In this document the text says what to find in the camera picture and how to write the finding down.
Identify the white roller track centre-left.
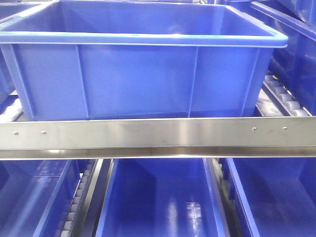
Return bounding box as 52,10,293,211
57,159,103,237

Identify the white roller track far right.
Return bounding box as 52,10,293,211
254,75,312,117

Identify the blue bin upper right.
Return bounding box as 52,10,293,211
251,0,316,115

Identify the blue bin lower centre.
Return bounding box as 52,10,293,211
96,158,230,237

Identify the blue bin lower right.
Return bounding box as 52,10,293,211
219,158,316,237

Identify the blue bin on rack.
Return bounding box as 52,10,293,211
0,0,288,121

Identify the blue bin lower left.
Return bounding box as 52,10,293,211
0,159,80,237

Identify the steel front rack beam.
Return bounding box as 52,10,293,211
0,117,316,160

